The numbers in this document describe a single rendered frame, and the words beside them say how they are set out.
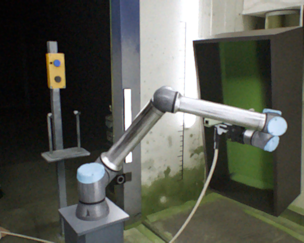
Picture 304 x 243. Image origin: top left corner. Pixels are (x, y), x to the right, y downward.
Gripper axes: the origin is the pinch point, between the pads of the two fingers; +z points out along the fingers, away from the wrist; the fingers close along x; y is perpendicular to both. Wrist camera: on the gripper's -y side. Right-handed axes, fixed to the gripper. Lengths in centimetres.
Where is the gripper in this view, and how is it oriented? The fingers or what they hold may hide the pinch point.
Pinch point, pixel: (218, 123)
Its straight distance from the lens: 186.1
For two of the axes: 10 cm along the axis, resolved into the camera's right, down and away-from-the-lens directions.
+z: -6.7, -2.5, 7.0
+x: 7.4, -1.9, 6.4
